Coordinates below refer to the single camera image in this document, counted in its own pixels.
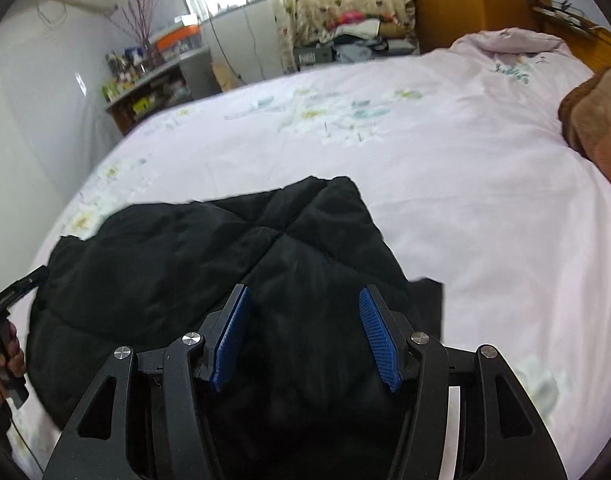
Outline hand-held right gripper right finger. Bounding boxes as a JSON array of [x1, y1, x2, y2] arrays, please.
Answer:
[[358, 284, 569, 480]]

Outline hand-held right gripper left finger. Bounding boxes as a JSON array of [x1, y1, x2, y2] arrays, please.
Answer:
[[43, 282, 251, 480]]

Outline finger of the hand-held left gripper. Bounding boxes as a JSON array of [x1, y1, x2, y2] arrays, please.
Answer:
[[0, 265, 51, 307]]

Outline black hooded jacket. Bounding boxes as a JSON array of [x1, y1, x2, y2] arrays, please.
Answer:
[[24, 175, 446, 480]]

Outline pile of clothes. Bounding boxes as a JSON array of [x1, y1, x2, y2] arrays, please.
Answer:
[[319, 9, 417, 60]]

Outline person's left hand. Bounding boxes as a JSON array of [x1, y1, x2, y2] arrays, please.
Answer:
[[0, 321, 28, 403]]

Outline bed with floral pink sheet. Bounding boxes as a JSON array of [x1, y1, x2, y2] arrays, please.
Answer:
[[8, 27, 611, 480]]

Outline cluttered wooden shelf desk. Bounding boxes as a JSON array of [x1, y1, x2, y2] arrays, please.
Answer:
[[104, 46, 222, 137]]

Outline row of bottles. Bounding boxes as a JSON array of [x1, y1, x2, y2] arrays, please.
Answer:
[[103, 47, 154, 103]]

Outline grey metal box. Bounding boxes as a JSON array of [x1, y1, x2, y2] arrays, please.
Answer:
[[292, 45, 337, 72]]

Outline purple dried branches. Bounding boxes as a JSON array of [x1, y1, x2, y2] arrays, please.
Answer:
[[107, 0, 170, 68]]

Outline orange lid storage box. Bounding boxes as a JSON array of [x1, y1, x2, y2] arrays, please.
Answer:
[[150, 24, 205, 59]]

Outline brown fleece blanket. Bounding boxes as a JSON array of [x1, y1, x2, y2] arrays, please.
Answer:
[[558, 66, 611, 188]]

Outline pink folded quilt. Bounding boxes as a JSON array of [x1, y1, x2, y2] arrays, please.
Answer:
[[449, 27, 597, 93]]

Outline wooden wardrobe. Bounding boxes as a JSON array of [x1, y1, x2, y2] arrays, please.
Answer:
[[409, 0, 552, 55]]

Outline wooden headboard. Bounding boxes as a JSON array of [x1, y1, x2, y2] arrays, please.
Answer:
[[527, 0, 611, 77]]

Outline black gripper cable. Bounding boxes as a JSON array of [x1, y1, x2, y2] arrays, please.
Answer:
[[0, 350, 44, 478]]

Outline wall pipe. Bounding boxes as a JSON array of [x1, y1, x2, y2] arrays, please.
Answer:
[[23, 0, 120, 25]]

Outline hanging black cord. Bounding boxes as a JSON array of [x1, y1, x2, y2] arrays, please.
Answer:
[[208, 2, 267, 85]]

